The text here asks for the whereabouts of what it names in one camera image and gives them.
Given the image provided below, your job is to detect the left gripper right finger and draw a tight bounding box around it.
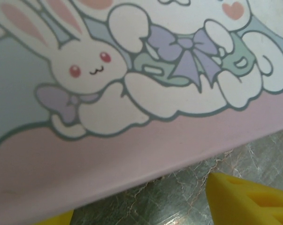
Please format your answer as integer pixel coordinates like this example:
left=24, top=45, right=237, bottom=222
left=205, top=172, right=283, bottom=225

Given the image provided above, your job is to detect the cartoon bunny tin box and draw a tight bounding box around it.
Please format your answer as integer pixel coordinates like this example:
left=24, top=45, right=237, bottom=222
left=0, top=0, right=283, bottom=218

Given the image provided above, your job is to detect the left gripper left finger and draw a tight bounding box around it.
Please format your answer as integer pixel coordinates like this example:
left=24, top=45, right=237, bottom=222
left=34, top=209, right=74, bottom=225

